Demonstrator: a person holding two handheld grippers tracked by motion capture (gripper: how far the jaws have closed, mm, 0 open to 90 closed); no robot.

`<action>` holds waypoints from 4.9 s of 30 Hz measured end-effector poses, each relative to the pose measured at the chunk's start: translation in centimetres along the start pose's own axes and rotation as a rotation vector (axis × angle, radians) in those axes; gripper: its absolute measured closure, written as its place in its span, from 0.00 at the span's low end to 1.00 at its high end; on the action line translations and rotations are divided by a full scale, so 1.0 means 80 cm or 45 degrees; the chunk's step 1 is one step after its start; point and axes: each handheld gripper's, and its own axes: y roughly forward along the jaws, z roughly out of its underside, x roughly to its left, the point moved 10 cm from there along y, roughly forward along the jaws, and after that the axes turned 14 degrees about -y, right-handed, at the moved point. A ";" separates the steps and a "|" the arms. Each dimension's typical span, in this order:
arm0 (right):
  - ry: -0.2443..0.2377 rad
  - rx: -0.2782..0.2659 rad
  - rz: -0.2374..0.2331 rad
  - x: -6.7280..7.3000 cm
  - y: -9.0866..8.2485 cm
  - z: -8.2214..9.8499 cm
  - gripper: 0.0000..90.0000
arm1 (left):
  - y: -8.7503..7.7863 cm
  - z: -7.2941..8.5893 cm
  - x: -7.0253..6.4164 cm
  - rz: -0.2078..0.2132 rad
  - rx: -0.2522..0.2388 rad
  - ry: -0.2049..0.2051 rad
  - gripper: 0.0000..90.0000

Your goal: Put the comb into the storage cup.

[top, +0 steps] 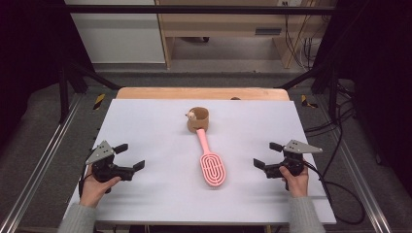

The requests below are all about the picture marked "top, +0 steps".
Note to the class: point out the black caster wheel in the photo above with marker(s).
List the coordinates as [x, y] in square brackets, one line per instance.
[206, 39]

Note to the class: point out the beige wooden desk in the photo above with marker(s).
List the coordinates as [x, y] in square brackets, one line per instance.
[226, 24]

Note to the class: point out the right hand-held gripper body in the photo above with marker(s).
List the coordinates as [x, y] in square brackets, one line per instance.
[293, 161]

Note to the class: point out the black curtain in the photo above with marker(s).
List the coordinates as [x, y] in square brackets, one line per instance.
[29, 64]
[382, 81]

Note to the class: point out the black horizontal frame bar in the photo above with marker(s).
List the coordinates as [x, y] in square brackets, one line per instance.
[194, 9]

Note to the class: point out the aluminium rail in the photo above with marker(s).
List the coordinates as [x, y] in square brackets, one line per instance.
[39, 168]
[359, 181]

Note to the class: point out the person's right hand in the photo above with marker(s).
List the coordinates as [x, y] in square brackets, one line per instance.
[296, 184]

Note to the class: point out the wooden table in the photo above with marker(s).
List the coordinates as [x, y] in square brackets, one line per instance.
[181, 93]

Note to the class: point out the pink hairbrush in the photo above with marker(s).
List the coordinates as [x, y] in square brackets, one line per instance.
[212, 168]

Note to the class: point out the yellow black hazard tape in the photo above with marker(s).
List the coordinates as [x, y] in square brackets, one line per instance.
[305, 101]
[99, 101]

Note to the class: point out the white cabinet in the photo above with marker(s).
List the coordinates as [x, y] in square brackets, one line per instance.
[120, 35]

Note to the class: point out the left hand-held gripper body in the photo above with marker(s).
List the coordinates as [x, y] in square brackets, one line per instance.
[107, 170]

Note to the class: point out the black metal stand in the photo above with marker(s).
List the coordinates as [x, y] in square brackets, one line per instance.
[333, 93]
[64, 93]

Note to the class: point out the person's left hand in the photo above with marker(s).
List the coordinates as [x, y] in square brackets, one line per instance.
[94, 192]

